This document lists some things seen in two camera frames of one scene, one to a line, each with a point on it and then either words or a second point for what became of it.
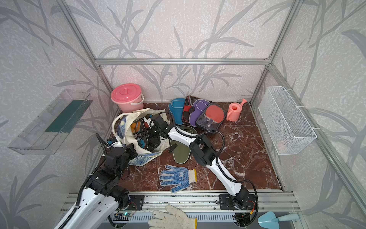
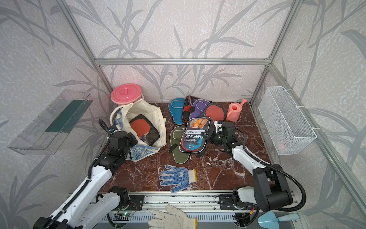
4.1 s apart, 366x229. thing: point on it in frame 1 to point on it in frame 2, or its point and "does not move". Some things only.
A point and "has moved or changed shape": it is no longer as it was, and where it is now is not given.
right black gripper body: (157, 131) to (218, 139)
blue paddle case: (176, 106) does not move
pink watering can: (234, 110) does not move
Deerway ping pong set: (145, 137) to (192, 140)
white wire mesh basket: (289, 130) does not move
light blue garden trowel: (269, 219) does not move
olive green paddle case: (181, 152) does not move
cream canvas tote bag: (129, 139) has moved or changed shape
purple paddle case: (199, 105) does not move
